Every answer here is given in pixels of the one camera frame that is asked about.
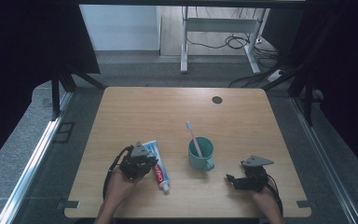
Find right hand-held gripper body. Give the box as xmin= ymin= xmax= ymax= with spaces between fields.
xmin=240 ymin=155 xmax=275 ymax=193

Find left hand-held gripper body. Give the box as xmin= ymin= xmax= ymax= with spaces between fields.
xmin=118 ymin=141 xmax=154 ymax=182

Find toothpaste tube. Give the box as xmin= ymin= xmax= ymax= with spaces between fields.
xmin=143 ymin=139 xmax=172 ymax=192

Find teal cup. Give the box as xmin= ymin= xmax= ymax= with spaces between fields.
xmin=187 ymin=136 xmax=215 ymax=173

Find pink toothbrush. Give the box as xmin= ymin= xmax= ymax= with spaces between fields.
xmin=185 ymin=120 xmax=204 ymax=159

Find person's right hand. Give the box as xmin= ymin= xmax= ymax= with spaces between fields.
xmin=251 ymin=184 xmax=282 ymax=214

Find person's left hand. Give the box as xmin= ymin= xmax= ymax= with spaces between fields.
xmin=104 ymin=166 xmax=145 ymax=203

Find dark floor socket plate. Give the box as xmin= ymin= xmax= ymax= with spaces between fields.
xmin=51 ymin=121 xmax=76 ymax=145

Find black metal stand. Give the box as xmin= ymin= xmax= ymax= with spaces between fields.
xmin=50 ymin=72 xmax=107 ymax=121
xmin=262 ymin=62 xmax=324 ymax=127

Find white power strip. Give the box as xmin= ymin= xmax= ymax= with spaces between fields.
xmin=267 ymin=68 xmax=285 ymax=83

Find black curtain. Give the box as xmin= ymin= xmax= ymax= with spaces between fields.
xmin=260 ymin=0 xmax=358 ymax=185
xmin=0 ymin=0 xmax=101 ymax=176

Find right hand-held gripper black cable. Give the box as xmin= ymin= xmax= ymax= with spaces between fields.
xmin=265 ymin=175 xmax=285 ymax=217

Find hand-held gripper black cable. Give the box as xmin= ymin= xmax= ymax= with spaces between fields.
xmin=102 ymin=145 xmax=135 ymax=201
xmin=265 ymin=175 xmax=285 ymax=217

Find left hand-held gripper black cable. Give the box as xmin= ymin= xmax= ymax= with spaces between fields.
xmin=102 ymin=145 xmax=135 ymax=201

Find aluminium rail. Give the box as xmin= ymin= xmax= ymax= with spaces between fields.
xmin=0 ymin=91 xmax=75 ymax=224
xmin=290 ymin=96 xmax=358 ymax=224

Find white desk frame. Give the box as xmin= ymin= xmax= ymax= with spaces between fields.
xmin=180 ymin=6 xmax=270 ymax=75

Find black floor cables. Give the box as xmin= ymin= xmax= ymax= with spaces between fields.
xmin=186 ymin=7 xmax=282 ymax=89

